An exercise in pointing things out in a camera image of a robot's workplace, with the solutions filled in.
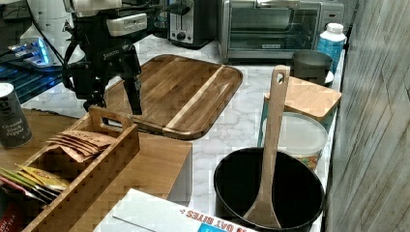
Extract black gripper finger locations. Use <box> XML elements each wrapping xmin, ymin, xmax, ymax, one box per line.
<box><xmin>83</xmin><ymin>100</ymin><xmax>106</xmax><ymax>111</ymax></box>
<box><xmin>124</xmin><ymin>77</ymin><xmax>142</xmax><ymax>115</ymax></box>

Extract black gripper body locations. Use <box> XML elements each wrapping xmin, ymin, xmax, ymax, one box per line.
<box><xmin>63</xmin><ymin>14</ymin><xmax>141</xmax><ymax>100</ymax></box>

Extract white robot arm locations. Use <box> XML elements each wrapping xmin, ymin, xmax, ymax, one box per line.
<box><xmin>21</xmin><ymin>0</ymin><xmax>148</xmax><ymax>115</ymax></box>

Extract brown tea bag packets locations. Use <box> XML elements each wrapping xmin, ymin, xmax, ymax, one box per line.
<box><xmin>46</xmin><ymin>130</ymin><xmax>116</xmax><ymax>162</ymax></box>

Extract large walnut cutting board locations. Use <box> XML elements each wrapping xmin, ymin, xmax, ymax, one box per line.
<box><xmin>103</xmin><ymin>53</ymin><xmax>244</xmax><ymax>141</ymax></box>

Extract wooden tea bag tray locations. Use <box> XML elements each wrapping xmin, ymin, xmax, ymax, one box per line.
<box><xmin>22</xmin><ymin>106</ymin><xmax>139</xmax><ymax>232</ymax></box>

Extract black pepper can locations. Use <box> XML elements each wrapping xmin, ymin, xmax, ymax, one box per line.
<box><xmin>0</xmin><ymin>82</ymin><xmax>32</xmax><ymax>148</ymax></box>

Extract silver black toaster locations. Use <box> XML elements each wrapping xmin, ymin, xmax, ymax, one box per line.
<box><xmin>165</xmin><ymin>0</ymin><xmax>218</xmax><ymax>49</ymax></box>

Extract yellow green tea bags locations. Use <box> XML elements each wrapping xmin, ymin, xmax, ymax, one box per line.
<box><xmin>1</xmin><ymin>165</ymin><xmax>70</xmax><ymax>205</ymax></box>

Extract oat bites cardboard box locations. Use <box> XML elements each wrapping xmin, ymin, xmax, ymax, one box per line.
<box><xmin>93</xmin><ymin>188</ymin><xmax>256</xmax><ymax>232</ymax></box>

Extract silver toaster oven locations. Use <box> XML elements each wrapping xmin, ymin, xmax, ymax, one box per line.
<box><xmin>218</xmin><ymin>0</ymin><xmax>344</xmax><ymax>62</ymax></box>

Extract small light wooden board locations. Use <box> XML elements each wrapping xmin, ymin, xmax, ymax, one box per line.
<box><xmin>284</xmin><ymin>76</ymin><xmax>342</xmax><ymax>123</ymax></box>

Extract green container with lid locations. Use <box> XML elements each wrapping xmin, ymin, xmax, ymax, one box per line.
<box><xmin>256</xmin><ymin>95</ymin><xmax>337</xmax><ymax>148</ymax></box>

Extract clear lidded plastic tub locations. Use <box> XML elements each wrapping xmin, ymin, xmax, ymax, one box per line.
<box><xmin>277</xmin><ymin>112</ymin><xmax>328</xmax><ymax>169</ymax></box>

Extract grey metal cup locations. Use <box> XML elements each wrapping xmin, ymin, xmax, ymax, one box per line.
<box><xmin>291</xmin><ymin>50</ymin><xmax>333</xmax><ymax>85</ymax></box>

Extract wooden spatula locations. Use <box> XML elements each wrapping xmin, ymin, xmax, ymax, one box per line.
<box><xmin>244</xmin><ymin>65</ymin><xmax>290</xmax><ymax>228</ymax></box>

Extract black bowl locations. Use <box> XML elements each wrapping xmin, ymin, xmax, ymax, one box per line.
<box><xmin>214</xmin><ymin>147</ymin><xmax>325</xmax><ymax>232</ymax></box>

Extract blue white plastic bottle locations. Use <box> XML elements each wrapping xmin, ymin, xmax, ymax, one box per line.
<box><xmin>316</xmin><ymin>23</ymin><xmax>347</xmax><ymax>73</ymax></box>

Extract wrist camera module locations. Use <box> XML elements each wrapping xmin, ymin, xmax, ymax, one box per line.
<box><xmin>106</xmin><ymin>14</ymin><xmax>148</xmax><ymax>37</ymax></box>

